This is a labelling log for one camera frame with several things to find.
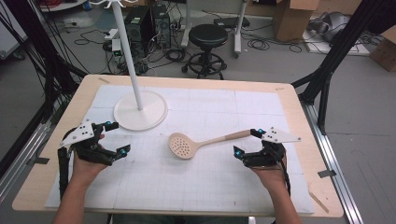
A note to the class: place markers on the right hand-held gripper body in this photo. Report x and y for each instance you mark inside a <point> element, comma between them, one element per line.
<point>274,137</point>

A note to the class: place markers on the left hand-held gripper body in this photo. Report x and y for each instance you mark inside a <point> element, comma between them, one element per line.
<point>81,133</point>

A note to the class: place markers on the white stand with round base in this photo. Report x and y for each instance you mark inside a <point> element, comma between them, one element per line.
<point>140,115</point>

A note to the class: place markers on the beige slotted spoon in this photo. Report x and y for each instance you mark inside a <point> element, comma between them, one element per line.
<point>180,146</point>

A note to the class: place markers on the person's left hand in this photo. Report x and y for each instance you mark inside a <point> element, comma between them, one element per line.
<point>87,171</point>

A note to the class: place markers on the person's right hand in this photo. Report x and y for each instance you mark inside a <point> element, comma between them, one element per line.
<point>272,177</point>

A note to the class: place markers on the white grid mat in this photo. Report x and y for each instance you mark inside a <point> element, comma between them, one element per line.
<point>202,180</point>

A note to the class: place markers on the black tape piece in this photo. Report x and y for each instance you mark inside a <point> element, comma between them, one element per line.
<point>327,173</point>
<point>39,160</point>

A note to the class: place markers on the wooden stick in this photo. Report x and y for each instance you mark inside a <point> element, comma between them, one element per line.
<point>319,201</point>

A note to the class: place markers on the person's dark clothing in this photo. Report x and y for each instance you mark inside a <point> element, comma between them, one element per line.
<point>180,219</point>

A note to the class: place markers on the black computer tower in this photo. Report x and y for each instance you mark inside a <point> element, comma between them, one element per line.
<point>138,28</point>
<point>162,26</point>

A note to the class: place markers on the white board stand leg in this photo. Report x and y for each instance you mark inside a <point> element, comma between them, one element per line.
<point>186,25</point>
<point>239,31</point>

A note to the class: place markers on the black round stool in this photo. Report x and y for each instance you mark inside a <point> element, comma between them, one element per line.
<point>208,35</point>

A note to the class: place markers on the white flat board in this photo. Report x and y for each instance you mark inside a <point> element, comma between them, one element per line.
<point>339,48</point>

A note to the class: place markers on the flat black device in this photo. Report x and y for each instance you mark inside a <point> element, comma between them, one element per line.
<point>232,21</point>

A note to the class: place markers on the tall cardboard box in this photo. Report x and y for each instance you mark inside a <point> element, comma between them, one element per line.
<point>292,21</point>

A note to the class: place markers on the grey headset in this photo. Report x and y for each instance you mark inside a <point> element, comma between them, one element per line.
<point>333,25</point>

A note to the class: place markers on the small cardboard box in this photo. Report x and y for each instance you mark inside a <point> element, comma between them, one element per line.
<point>385,49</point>

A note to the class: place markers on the aluminium rail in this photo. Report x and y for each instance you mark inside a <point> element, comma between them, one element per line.
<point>21,161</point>
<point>333,161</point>

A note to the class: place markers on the black metal frame stand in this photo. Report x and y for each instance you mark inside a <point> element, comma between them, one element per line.
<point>330,68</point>
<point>46,62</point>

